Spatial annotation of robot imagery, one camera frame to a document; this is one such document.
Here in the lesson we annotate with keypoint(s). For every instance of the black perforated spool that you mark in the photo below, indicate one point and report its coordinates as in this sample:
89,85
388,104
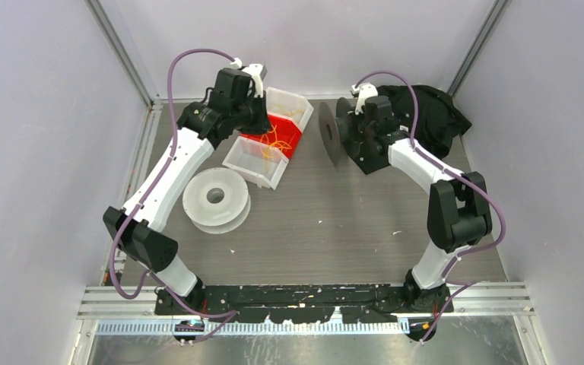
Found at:
336,129

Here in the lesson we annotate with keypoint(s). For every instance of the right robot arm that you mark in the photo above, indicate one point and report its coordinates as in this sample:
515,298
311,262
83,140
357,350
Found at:
457,214

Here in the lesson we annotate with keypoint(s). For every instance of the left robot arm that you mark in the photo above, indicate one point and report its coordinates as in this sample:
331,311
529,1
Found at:
136,227

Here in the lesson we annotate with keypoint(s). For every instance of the black cloth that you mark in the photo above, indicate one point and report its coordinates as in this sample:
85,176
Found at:
439,121

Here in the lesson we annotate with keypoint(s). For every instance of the near white plastic bin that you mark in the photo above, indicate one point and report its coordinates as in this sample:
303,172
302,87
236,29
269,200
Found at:
256,162

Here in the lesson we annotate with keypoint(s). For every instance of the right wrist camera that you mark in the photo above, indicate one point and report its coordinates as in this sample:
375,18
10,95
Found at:
362,92

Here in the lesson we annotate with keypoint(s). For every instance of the red plastic bin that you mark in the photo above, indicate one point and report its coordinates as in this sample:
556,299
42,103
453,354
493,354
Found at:
283,137

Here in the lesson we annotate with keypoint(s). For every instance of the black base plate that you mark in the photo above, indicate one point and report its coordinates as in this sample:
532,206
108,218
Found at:
304,303

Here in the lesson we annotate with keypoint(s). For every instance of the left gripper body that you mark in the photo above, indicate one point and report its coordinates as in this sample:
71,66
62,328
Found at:
251,115

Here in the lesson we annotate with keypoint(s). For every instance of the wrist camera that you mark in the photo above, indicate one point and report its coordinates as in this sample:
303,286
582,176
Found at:
257,73
362,92

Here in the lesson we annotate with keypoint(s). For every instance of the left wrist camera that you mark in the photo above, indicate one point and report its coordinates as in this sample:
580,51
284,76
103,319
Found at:
257,73

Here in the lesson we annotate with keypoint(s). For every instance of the far white plastic bin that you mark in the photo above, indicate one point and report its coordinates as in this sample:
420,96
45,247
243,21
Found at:
289,105

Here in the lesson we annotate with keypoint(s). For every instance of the white plastic bin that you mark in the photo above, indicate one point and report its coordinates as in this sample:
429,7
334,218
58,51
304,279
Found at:
256,162
289,105

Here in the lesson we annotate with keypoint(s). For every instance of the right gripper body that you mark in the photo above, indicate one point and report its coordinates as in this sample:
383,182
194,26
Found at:
363,129

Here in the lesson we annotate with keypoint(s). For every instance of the white perforated spool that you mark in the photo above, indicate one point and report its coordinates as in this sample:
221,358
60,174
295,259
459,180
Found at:
217,200

